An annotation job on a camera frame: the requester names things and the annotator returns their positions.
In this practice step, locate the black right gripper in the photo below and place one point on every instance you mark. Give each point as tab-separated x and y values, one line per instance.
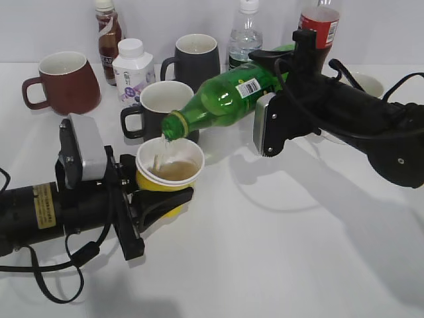
297	109

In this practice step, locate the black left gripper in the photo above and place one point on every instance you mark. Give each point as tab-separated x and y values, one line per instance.
119	183

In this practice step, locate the yellow white paper cup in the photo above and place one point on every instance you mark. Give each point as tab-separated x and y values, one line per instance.
168	166

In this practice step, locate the green plastic bottle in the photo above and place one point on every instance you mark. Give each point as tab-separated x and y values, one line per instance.
225	99

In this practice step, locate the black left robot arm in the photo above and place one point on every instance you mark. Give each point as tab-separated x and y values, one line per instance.
37	213

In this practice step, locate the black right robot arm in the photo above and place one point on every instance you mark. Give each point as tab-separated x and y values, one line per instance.
390	134

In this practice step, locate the clear water bottle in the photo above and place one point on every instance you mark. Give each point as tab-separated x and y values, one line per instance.
245	35

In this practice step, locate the black mug white interior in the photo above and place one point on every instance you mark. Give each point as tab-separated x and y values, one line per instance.
155	102

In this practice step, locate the red label cola bottle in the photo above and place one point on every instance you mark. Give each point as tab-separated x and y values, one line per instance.
323	18

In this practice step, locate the dark grey ceramic mug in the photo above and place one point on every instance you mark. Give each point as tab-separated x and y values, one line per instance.
195	60

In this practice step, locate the white ceramic mug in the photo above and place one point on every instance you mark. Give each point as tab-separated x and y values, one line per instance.
370	84

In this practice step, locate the small white milk bottle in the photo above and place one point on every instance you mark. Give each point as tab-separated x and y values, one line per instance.
133	69

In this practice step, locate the dark red ceramic mug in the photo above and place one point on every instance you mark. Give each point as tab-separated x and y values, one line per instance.
69	84

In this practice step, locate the brown tea bottle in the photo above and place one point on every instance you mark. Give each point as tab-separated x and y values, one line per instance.
109	35

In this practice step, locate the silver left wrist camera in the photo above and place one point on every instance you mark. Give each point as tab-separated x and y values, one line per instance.
81	154

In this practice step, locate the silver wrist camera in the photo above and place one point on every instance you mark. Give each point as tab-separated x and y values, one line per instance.
260	116
81	154

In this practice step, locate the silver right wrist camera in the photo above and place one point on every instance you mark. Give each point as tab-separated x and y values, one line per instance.
260	116

